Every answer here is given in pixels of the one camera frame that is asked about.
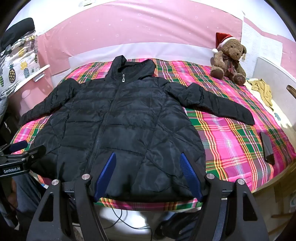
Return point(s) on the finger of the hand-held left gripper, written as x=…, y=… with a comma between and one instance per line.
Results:
x=18, y=146
x=35, y=151

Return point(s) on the wooden bed frame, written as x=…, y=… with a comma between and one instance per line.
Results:
x=277, y=192

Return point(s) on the yellow cloth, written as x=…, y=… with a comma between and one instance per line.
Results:
x=262, y=89

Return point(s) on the person's leg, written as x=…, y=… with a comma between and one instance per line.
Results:
x=25, y=192

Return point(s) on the brown teddy bear santa hat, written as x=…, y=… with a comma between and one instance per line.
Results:
x=231, y=53

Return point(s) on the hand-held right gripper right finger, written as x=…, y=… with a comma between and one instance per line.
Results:
x=188, y=172

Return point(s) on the black phone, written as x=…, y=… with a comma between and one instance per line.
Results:
x=267, y=148

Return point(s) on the white paper sheets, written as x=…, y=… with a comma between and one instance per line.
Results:
x=261, y=44

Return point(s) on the black cloth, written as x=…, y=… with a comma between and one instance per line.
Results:
x=18, y=29

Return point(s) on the white board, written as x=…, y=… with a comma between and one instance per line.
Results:
x=272, y=76

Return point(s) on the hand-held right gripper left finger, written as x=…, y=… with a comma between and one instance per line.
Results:
x=106, y=172

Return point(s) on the black bag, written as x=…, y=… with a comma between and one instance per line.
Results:
x=175, y=227

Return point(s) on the black puffer jacket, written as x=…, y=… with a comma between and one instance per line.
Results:
x=129, y=115

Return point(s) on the pink plaid blanket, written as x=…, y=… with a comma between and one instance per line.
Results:
x=231, y=143

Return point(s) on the white rail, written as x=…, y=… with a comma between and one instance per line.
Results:
x=41, y=72

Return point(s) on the pineapple print cloth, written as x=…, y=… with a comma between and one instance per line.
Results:
x=13, y=69

